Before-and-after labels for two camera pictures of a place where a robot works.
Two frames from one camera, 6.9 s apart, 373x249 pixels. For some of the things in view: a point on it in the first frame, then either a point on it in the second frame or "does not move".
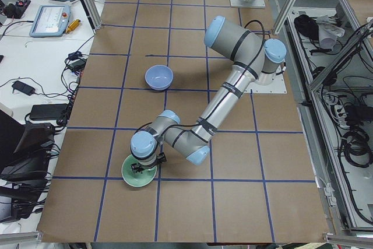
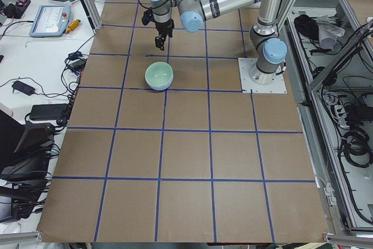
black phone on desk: [23, 88] does not move
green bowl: [137, 178] → [158, 74]
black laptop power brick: [48, 111] does not move
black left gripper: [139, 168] → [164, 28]
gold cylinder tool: [73, 25] does not move
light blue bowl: [159, 77] does not move
